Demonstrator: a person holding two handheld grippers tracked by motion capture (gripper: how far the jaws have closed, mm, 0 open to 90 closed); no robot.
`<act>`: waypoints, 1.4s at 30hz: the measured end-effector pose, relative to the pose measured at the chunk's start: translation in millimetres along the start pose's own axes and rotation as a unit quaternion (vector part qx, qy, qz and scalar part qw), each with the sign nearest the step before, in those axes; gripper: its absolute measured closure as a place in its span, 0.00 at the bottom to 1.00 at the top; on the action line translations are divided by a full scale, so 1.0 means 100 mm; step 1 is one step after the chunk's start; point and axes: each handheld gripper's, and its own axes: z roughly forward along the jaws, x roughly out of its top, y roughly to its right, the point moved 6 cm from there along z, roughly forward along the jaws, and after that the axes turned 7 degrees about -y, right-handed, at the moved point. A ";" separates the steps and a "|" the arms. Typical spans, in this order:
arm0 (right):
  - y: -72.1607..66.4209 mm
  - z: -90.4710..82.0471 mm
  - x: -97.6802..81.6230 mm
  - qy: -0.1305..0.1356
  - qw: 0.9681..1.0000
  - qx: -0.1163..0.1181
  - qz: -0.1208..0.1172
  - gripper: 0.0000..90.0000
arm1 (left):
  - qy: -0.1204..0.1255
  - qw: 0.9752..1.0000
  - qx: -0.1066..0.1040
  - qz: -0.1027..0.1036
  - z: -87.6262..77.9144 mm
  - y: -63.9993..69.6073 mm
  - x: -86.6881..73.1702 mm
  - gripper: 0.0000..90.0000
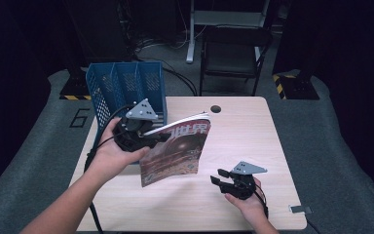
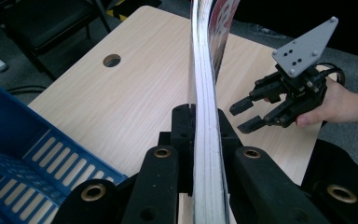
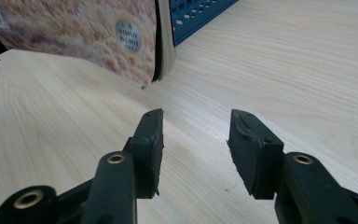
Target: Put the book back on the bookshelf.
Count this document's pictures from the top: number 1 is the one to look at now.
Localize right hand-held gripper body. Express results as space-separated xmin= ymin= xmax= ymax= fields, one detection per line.
xmin=223 ymin=160 xmax=269 ymax=201

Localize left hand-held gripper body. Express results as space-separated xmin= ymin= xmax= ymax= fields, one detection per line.
xmin=111 ymin=97 xmax=159 ymax=153

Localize magazine with reddish cover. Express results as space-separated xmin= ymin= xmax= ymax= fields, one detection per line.
xmin=139 ymin=111 xmax=212 ymax=188

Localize blue plastic file rack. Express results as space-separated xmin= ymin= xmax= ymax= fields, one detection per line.
xmin=86 ymin=61 xmax=168 ymax=164

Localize person's right hand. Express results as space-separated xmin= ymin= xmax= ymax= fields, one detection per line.
xmin=224 ymin=176 xmax=270 ymax=226

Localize person's left hand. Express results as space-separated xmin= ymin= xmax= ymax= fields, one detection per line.
xmin=88 ymin=117 xmax=151 ymax=183

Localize black stand base yellow stripes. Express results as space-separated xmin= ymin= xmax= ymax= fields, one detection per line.
xmin=58 ymin=67 xmax=93 ymax=101
xmin=272 ymin=71 xmax=321 ymax=101

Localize black folding chair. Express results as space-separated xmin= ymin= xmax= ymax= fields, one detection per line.
xmin=199 ymin=24 xmax=274 ymax=98

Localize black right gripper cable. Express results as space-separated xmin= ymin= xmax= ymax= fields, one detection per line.
xmin=253 ymin=185 xmax=270 ymax=219

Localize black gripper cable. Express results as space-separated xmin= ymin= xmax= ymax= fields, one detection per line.
xmin=83 ymin=103 xmax=136 ymax=234
xmin=253 ymin=185 xmax=270 ymax=219

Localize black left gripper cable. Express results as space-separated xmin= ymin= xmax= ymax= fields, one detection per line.
xmin=83 ymin=103 xmax=136 ymax=234

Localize black floor cable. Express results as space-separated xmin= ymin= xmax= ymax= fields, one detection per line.
xmin=161 ymin=65 xmax=199 ymax=97

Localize bundle of floor cables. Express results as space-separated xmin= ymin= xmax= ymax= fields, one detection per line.
xmin=131 ymin=28 xmax=191 ymax=55

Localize white metal desk frame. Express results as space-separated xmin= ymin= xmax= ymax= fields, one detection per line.
xmin=185 ymin=0 xmax=271 ymax=64

